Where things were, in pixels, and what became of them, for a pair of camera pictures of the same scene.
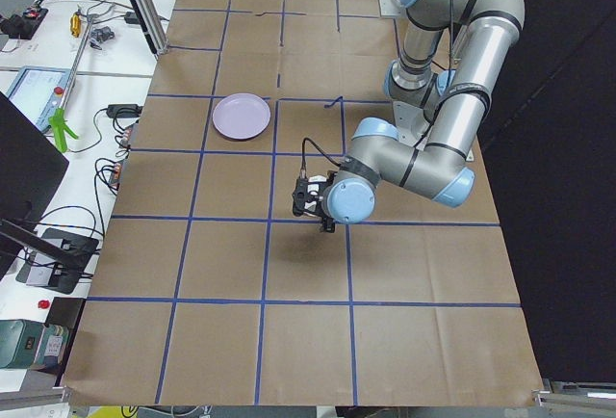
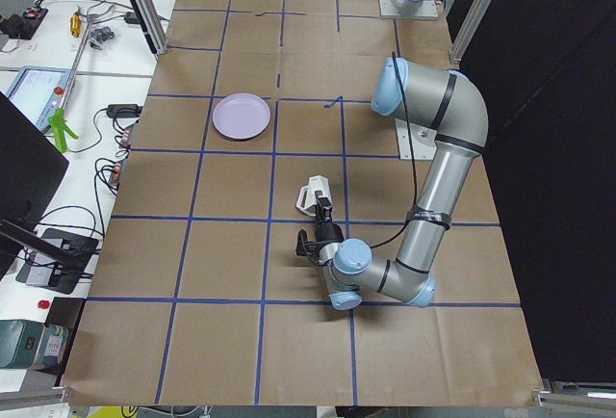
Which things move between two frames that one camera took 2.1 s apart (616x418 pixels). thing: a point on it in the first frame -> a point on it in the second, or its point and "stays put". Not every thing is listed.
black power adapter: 123,111 stays put
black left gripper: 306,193 -> 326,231
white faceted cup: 314,188 stays put
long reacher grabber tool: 62,128 stays put
